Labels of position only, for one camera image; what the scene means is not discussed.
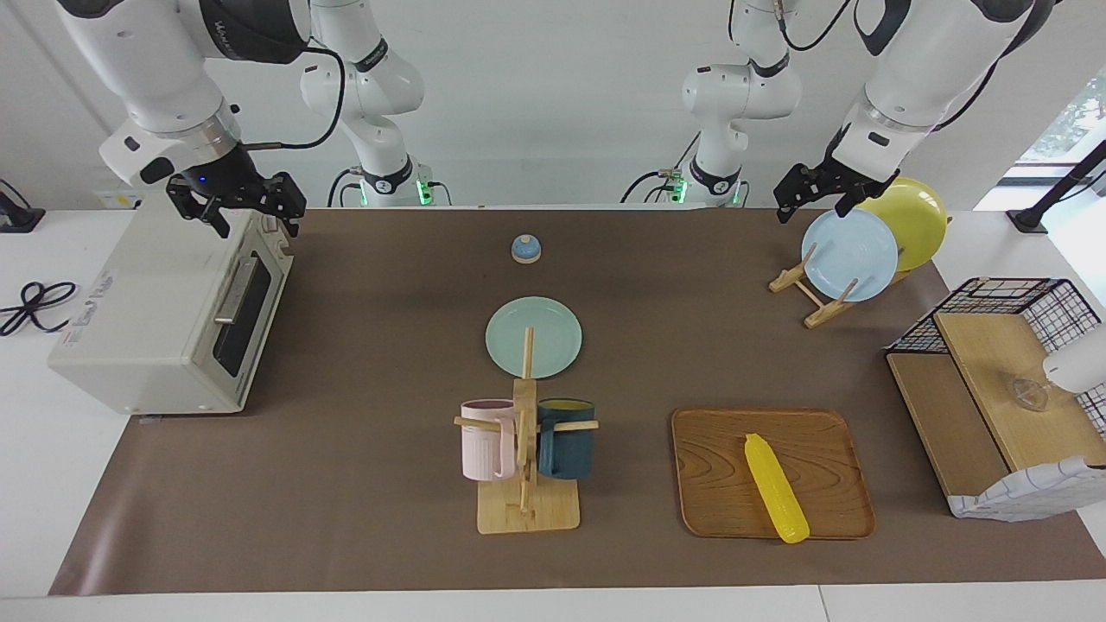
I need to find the oven door with window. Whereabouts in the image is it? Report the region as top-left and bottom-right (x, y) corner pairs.
(207, 229), (295, 407)

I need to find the pale green plate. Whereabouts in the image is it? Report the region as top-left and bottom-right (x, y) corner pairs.
(485, 296), (583, 379)

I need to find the yellow corn cob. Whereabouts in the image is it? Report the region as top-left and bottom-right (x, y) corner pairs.
(745, 434), (810, 544)

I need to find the cream toaster oven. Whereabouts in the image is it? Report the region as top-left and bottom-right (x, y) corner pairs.
(48, 207), (295, 416)

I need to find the light blue plate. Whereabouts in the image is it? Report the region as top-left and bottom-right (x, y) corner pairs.
(801, 208), (899, 302)

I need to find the yellow plate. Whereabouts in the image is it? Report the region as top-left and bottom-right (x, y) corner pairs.
(855, 177), (949, 272)

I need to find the wooden plate rack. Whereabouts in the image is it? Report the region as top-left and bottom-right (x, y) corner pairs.
(769, 216), (951, 329)

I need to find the black stand with pole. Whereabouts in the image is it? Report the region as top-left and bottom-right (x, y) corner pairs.
(1007, 138), (1106, 234)

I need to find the wooden two-tier shelf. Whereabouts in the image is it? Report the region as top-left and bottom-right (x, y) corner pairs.
(887, 311), (1106, 511)

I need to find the window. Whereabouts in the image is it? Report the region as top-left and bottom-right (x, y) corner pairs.
(1020, 65), (1106, 165)

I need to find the clear glass cup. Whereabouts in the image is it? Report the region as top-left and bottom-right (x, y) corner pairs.
(1009, 376), (1051, 412)

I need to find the white rounded device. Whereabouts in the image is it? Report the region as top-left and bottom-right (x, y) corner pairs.
(1042, 324), (1106, 396)

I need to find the brown table mat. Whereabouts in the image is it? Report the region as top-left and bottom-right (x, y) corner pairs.
(48, 207), (1106, 597)

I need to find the brown wooden tray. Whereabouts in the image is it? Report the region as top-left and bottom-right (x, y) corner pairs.
(671, 407), (876, 541)

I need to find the pink mug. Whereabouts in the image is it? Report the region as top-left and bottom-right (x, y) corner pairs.
(460, 399), (518, 482)

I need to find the dark blue mug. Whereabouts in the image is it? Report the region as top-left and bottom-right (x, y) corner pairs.
(536, 398), (596, 480)

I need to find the white checkered cloth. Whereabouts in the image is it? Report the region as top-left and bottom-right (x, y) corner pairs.
(947, 455), (1106, 522)

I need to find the wooden mug rack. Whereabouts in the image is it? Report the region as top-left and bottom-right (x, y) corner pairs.
(454, 327), (600, 535)

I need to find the black right base cable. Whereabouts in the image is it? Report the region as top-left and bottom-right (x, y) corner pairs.
(327, 167), (364, 208)

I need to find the black base cable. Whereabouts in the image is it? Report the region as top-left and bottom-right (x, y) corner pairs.
(620, 130), (702, 205)
(327, 167), (364, 208)

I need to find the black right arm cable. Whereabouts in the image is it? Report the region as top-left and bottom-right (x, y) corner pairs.
(245, 45), (346, 152)

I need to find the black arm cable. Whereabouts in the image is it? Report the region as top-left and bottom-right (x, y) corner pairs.
(245, 45), (346, 152)
(730, 0), (1007, 135)

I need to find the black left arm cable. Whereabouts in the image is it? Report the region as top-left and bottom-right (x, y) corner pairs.
(730, 0), (1007, 135)

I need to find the black left base cable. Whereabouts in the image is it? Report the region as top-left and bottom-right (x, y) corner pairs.
(620, 130), (702, 205)

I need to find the black wire basket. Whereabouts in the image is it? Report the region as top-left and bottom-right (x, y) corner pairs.
(886, 277), (1106, 433)

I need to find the coiled black cable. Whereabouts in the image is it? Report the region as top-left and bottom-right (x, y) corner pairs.
(0, 281), (79, 337)

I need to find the black clamp mount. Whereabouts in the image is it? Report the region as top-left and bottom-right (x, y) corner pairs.
(0, 179), (46, 233)

